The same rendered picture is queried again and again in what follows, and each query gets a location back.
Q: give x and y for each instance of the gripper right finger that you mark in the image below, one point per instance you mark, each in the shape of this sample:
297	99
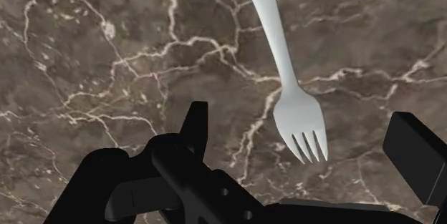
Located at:
415	153

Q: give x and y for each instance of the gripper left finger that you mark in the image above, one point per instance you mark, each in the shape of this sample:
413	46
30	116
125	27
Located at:
174	167

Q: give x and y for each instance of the white plastic fork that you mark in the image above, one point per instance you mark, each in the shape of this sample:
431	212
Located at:
296	111

